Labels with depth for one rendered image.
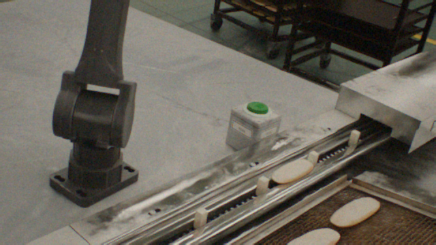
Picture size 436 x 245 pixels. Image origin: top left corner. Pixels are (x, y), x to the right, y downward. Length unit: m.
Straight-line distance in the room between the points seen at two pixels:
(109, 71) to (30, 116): 0.34
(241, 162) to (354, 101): 0.33
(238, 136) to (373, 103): 0.28
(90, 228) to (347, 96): 0.62
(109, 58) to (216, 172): 0.25
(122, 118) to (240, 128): 0.30
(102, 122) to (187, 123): 0.35
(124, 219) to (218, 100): 0.51
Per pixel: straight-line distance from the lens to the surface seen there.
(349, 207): 0.84
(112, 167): 0.90
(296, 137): 1.08
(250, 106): 1.05
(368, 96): 1.18
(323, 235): 0.77
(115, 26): 0.83
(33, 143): 1.05
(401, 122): 1.16
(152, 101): 1.21
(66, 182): 0.92
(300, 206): 0.84
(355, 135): 1.13
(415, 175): 1.16
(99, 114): 0.82
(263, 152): 1.01
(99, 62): 0.83
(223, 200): 0.89
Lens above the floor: 1.37
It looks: 28 degrees down
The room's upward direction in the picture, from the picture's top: 10 degrees clockwise
